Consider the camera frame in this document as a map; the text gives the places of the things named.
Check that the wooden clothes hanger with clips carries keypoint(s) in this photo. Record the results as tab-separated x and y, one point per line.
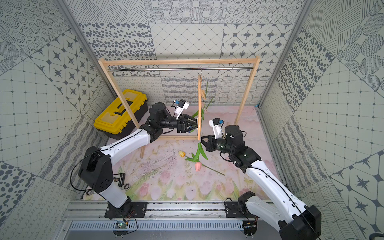
200	107

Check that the white tulip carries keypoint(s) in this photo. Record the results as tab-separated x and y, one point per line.
208	98

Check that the small black parts box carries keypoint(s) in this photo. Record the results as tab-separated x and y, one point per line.
119	179

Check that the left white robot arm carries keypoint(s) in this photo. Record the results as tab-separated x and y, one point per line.
96	168

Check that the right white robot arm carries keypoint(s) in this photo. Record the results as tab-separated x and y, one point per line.
306	226

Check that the right controller board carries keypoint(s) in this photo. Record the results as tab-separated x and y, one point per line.
249	228

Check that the pink tulip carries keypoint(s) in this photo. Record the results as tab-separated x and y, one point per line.
196	157

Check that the yellow tulip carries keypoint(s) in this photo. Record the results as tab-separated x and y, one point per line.
183	155

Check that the left controller board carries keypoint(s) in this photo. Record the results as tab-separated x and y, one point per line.
121	229

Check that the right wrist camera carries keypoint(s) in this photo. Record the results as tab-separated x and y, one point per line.
216	125

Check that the controller board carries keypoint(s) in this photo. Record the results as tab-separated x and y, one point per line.
121	229
249	228

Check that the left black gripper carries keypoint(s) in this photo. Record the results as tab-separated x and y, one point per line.
180	124

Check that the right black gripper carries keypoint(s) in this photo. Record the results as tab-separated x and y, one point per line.
209	145

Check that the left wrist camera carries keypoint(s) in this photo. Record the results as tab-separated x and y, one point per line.
180	106

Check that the floral pink table mat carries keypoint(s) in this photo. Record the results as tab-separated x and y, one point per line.
160	173

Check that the yellow black toolbox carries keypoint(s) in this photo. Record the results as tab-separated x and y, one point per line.
115	122

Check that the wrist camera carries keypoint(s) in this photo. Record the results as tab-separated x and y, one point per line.
216	125
180	106

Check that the aluminium rail base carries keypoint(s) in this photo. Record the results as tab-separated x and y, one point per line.
186	208

